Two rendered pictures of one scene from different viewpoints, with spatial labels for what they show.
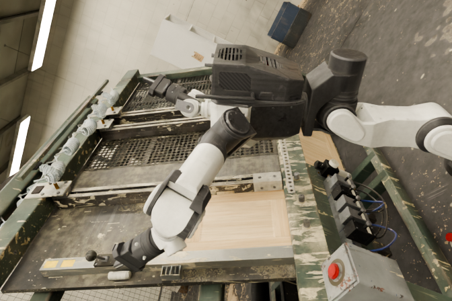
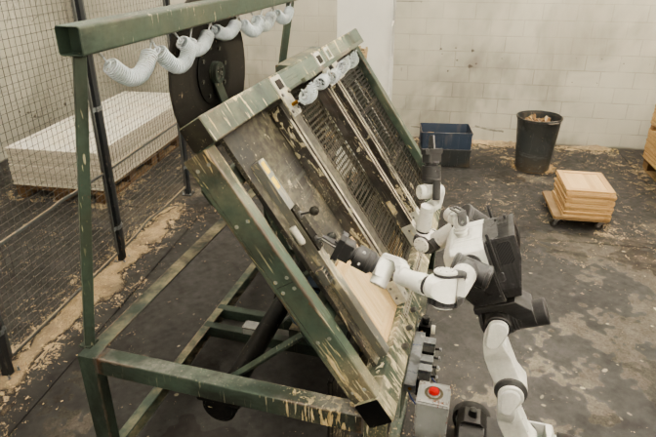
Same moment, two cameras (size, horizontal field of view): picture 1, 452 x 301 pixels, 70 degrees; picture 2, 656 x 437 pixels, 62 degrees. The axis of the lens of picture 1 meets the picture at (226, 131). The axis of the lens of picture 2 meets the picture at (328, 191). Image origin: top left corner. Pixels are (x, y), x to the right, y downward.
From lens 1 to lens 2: 1.52 m
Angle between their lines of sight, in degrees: 19
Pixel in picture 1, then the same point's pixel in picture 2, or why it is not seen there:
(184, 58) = not seen: hidden behind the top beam
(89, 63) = not seen: outside the picture
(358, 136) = (491, 345)
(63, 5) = not seen: outside the picture
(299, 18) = (459, 155)
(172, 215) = (449, 293)
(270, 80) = (515, 275)
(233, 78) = (507, 252)
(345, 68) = (539, 315)
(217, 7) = (423, 37)
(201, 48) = (376, 55)
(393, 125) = (507, 362)
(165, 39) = (367, 1)
